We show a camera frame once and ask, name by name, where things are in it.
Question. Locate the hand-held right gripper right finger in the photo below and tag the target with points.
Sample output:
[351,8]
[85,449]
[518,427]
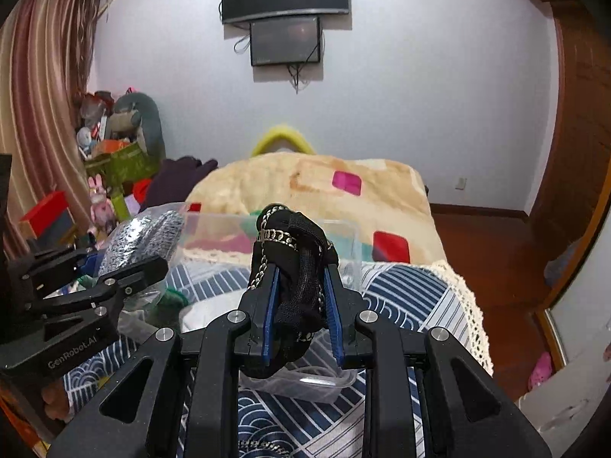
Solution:
[334,317]

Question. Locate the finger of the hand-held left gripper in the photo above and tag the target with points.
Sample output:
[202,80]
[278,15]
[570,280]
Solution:
[138,272]
[57,257]

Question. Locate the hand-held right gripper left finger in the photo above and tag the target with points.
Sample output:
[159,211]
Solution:
[270,317]

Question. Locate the clear plastic container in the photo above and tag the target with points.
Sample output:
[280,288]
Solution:
[224,238]

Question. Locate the green soft item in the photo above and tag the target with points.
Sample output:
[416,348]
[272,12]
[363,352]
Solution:
[172,303]

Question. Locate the person's left hand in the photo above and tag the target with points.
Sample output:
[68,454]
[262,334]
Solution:
[55,398]

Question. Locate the silver sequin cloth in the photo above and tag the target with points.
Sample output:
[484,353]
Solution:
[136,238]

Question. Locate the red box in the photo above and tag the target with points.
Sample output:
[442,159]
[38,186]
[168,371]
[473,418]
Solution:
[45,212]

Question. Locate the blue wave pattern bedsheet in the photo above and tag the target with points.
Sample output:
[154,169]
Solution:
[391,296]

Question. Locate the pink bunny plush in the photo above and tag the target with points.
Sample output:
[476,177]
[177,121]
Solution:
[101,203]

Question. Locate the red cloth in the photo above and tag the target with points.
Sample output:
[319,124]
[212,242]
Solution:
[142,191]

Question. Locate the dark purple cloth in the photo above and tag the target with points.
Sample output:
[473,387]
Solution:
[176,176]

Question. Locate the green cardboard box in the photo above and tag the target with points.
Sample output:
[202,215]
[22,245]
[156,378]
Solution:
[124,164]

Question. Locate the beige blanket with coloured squares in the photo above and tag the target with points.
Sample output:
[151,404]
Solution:
[305,191]

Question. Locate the white lace cloth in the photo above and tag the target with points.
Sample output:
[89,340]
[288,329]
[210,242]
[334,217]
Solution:
[470,305]

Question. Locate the pile of small toys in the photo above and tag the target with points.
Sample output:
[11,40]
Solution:
[90,119]

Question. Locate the grey plush toy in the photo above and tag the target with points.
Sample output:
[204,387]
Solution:
[143,119]

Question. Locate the striped brown curtain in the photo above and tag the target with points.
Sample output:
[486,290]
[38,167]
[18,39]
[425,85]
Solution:
[43,81]

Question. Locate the pink slipper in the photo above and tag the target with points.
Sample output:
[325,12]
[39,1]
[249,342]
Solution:
[542,369]

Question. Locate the brown wooden wardrobe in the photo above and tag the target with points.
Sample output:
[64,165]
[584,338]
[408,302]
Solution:
[580,105]

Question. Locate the white wall socket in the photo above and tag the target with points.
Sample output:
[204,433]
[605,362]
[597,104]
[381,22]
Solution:
[460,183]

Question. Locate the small black wall monitor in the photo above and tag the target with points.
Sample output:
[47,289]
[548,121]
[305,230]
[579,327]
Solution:
[285,40]

